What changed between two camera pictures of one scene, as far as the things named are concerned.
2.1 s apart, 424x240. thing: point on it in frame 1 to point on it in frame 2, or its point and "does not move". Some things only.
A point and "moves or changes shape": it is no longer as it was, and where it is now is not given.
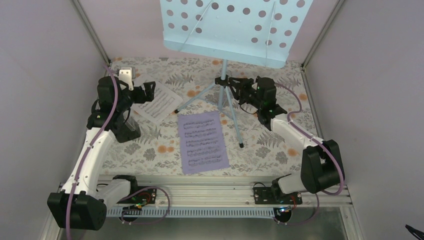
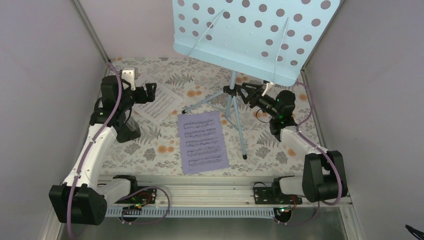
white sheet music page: x=202 y=144 does not move
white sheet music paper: x=164 y=102 does not move
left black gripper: x=141 y=99 does not move
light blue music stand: x=260 y=32 moves or changes shape
